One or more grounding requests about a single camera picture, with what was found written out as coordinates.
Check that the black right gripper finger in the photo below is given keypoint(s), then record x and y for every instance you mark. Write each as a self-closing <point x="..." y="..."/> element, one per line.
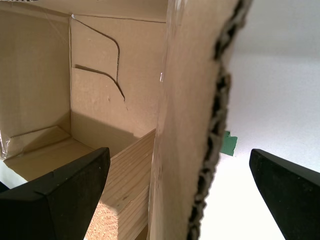
<point x="295" y="200"/>
<point x="50" y="207"/>

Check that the light wooden block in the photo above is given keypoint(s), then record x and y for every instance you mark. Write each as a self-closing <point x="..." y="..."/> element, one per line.
<point x="130" y="175"/>

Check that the brown cardboard box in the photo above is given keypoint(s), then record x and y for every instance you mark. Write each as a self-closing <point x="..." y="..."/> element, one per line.
<point x="187" y="100"/>

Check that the green tape piece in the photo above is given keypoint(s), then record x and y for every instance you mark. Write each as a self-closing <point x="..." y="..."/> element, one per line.
<point x="228" y="145"/>

